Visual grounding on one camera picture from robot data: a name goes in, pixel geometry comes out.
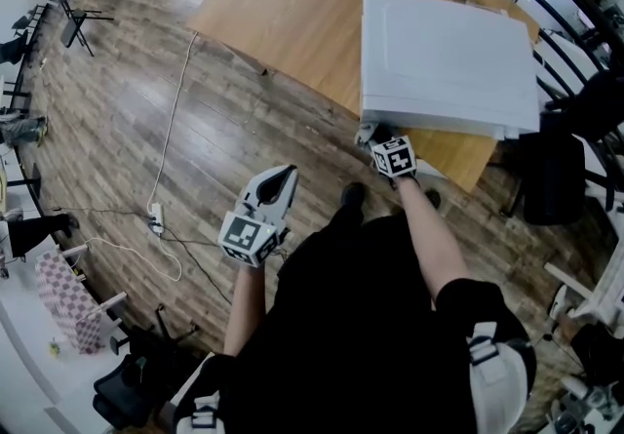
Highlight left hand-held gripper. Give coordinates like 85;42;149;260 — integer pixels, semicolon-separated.
217;164;300;269

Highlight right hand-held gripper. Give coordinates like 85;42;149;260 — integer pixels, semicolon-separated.
355;123;419;179

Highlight white microwave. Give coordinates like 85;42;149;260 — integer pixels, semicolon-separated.
359;0;542;139

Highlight person's right forearm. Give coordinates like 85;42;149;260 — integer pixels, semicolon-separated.
395;175;472;312

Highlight person's left forearm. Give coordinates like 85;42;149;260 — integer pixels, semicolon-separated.
222;259;269;358

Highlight person's black left shoe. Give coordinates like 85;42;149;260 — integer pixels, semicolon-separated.
339;181;368;213

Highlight white power strip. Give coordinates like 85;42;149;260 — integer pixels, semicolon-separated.
148;201;165;236

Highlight person's black clothing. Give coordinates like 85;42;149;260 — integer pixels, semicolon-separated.
173;205;537;434

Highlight black office chair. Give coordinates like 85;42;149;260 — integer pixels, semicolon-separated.
500;109;589;227
91;304;201;432

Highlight pink checkered box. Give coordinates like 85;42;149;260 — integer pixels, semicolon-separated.
33;249;106;355

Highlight black folding chair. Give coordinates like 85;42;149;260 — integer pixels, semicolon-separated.
58;0;116;58

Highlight thin black floor cable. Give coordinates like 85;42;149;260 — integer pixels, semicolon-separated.
53;205;234;305

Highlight white looped cable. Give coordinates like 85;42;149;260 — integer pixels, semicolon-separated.
85;232;183;282

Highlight long white cable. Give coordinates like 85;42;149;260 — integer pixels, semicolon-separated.
147;0;230;209

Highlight white shoulder harness strap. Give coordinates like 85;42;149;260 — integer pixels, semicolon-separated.
465;322;530;434
173;390;225;434

